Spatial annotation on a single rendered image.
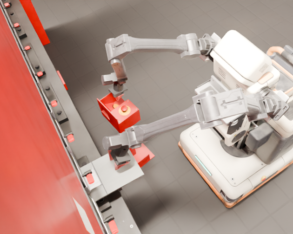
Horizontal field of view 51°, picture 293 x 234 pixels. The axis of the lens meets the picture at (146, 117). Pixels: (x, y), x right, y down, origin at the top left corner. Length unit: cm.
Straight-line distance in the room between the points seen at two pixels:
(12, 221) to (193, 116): 76
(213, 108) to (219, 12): 279
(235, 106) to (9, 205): 76
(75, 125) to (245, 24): 238
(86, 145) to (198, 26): 220
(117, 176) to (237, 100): 70
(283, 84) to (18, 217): 170
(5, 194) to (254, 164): 207
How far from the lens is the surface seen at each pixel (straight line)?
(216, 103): 94
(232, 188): 217
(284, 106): 139
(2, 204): 28
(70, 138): 124
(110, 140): 120
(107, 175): 142
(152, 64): 309
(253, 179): 223
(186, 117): 99
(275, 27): 360
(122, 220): 148
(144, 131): 113
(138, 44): 130
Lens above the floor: 230
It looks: 58 degrees down
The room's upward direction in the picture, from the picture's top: 8 degrees counter-clockwise
